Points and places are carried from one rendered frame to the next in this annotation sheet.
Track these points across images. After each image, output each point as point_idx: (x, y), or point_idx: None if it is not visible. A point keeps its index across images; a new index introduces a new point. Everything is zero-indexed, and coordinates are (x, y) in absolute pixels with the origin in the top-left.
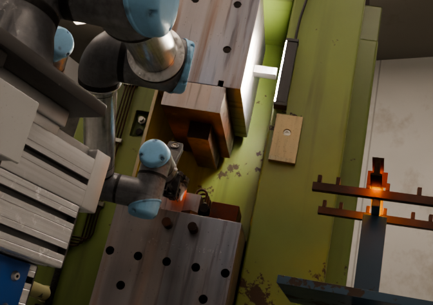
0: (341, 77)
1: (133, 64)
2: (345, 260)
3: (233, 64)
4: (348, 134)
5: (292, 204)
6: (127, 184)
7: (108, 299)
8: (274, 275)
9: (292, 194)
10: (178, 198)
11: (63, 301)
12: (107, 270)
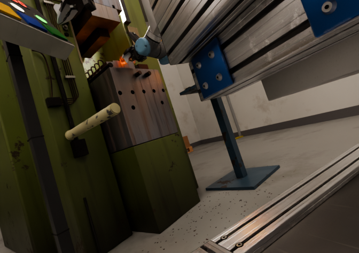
0: (139, 12)
1: None
2: None
3: None
4: None
5: (147, 64)
6: (163, 45)
7: (132, 115)
8: None
9: (146, 60)
10: (142, 60)
11: (82, 135)
12: (124, 102)
